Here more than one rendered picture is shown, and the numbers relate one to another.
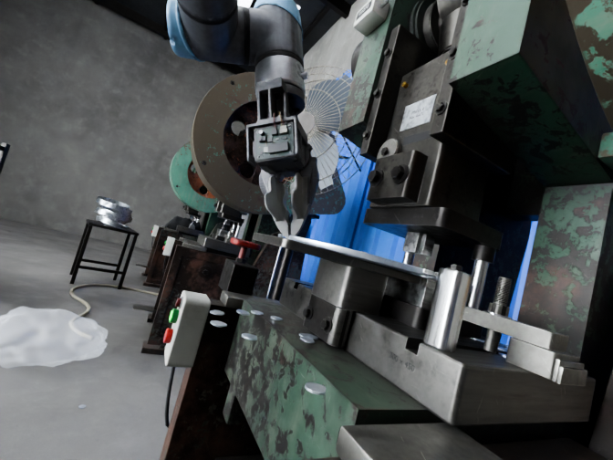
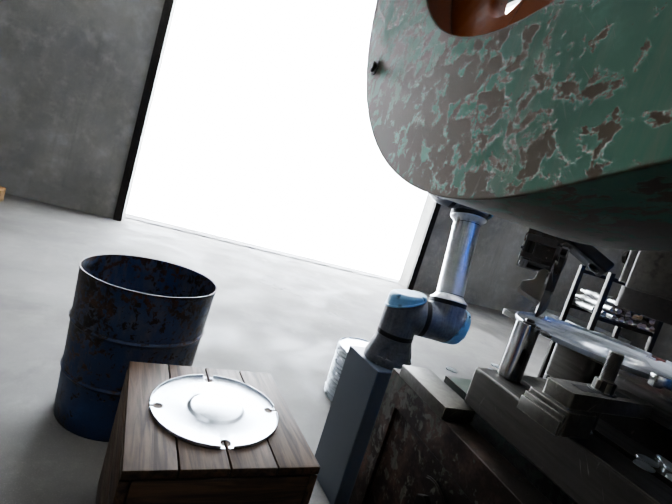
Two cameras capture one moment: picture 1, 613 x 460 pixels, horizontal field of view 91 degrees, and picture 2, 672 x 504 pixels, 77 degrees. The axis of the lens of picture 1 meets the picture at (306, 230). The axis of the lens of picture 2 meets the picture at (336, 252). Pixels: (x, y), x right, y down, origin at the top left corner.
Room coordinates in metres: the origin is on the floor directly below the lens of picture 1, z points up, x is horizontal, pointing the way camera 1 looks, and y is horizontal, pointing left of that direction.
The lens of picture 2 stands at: (0.10, -0.84, 0.89)
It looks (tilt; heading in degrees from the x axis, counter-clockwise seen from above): 7 degrees down; 95
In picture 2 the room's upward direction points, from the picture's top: 17 degrees clockwise
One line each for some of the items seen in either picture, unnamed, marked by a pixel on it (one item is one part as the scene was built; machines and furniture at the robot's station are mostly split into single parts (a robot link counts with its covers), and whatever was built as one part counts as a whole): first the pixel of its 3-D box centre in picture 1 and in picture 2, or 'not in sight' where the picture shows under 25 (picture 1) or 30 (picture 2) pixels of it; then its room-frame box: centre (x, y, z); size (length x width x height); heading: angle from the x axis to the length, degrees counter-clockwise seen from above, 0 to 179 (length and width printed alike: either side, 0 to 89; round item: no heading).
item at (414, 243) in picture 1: (417, 244); not in sight; (0.56, -0.21, 0.84); 0.05 x 0.03 x 0.04; 27
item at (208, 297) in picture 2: not in sight; (135, 342); (-0.57, 0.45, 0.24); 0.42 x 0.42 x 0.48
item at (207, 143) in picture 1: (274, 231); not in sight; (2.27, 0.23, 0.87); 1.53 x 0.99 x 1.74; 115
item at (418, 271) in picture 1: (361, 258); (604, 347); (0.51, -0.10, 0.78); 0.29 x 0.29 x 0.01
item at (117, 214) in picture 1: (108, 240); not in sight; (2.93, 1.81, 0.40); 0.45 x 0.40 x 0.79; 39
